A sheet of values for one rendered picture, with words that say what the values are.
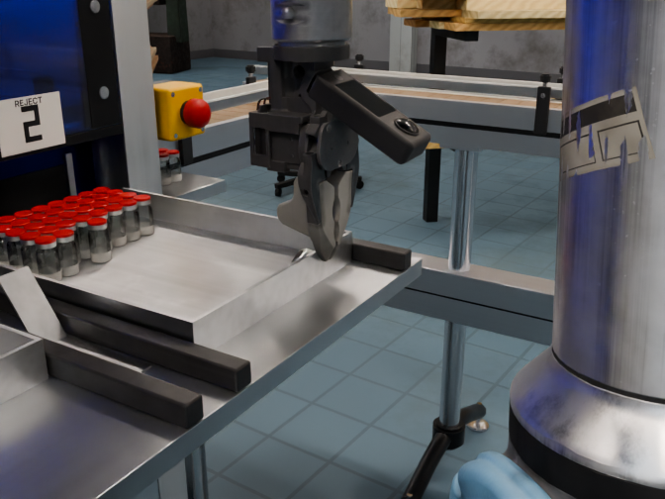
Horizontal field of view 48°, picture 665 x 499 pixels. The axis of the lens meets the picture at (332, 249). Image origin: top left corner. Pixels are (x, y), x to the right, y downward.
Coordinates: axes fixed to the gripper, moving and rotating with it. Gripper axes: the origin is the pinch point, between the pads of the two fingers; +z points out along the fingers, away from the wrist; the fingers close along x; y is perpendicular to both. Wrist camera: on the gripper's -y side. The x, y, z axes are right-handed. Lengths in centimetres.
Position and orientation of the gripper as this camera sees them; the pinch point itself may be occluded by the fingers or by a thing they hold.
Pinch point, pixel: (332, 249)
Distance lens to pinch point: 74.9
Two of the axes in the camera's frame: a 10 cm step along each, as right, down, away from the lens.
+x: -5.2, 3.0, -8.0
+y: -8.5, -1.8, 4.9
